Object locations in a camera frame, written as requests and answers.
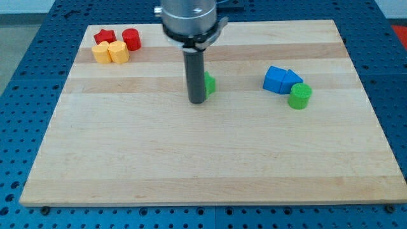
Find green star block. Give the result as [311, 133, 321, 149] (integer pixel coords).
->
[204, 71, 216, 99]

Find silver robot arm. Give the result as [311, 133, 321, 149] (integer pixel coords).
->
[153, 0, 228, 104]

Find red cylinder block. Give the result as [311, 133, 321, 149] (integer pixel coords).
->
[122, 28, 141, 51]

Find yellow hexagon block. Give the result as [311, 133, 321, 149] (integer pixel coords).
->
[108, 41, 130, 64]

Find red star block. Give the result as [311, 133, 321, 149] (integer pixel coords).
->
[93, 29, 117, 45]

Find green cylinder block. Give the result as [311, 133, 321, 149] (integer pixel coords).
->
[288, 83, 312, 109]

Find blue perforated table frame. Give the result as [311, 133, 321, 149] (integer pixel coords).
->
[1, 0, 406, 228]

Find wooden board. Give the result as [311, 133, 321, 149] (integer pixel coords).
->
[20, 20, 406, 207]

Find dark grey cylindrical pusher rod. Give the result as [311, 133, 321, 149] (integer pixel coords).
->
[183, 52, 206, 104]

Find blue cube block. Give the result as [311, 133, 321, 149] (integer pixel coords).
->
[263, 66, 287, 94]

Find yellow heart block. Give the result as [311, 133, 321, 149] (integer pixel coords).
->
[91, 41, 112, 64]

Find blue triangle block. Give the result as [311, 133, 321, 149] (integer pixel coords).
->
[279, 69, 303, 94]

